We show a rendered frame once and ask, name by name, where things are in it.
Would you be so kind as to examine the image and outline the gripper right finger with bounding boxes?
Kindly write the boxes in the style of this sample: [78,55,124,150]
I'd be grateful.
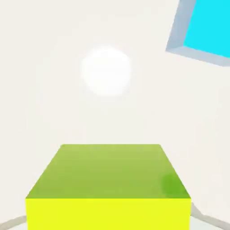
[190,202,230,230]

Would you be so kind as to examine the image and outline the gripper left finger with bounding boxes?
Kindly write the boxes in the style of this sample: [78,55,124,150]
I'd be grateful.
[0,215,27,230]

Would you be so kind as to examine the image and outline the small yellow cube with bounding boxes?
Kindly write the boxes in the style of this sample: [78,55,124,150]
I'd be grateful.
[25,143,192,230]

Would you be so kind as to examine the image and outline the large cyan box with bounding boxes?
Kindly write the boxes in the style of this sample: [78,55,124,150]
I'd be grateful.
[164,0,230,67]

